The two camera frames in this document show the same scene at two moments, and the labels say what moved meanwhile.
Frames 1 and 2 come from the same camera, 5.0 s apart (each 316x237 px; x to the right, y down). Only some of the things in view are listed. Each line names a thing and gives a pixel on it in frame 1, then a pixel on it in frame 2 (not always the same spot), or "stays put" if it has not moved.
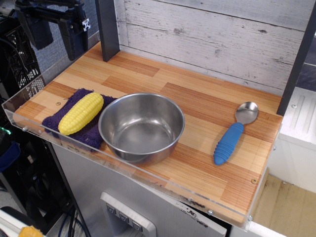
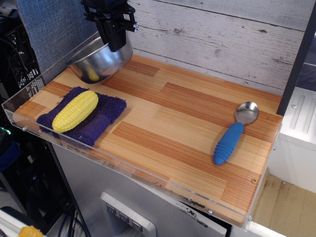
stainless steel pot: [141, 129] -> [94, 62]
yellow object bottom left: [30, 231] stays put
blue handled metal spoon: [245, 112] stays put
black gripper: [36, 14] -> [108, 15]
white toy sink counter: [292, 157] stays put
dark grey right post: [291, 82] stays put
